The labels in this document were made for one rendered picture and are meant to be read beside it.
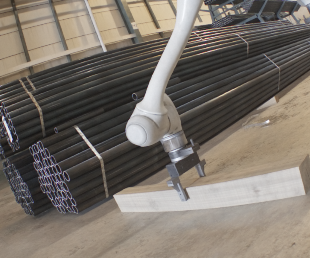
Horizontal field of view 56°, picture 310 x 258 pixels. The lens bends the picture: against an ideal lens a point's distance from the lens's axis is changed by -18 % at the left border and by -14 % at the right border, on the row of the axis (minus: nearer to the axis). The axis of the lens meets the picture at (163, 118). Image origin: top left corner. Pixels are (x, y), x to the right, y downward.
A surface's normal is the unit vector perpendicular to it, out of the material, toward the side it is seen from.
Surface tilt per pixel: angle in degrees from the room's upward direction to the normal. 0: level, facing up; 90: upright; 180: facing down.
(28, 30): 90
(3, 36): 90
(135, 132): 97
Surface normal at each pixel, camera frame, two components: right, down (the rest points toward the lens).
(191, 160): 0.64, -0.23
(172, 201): -0.66, 0.32
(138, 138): -0.40, 0.33
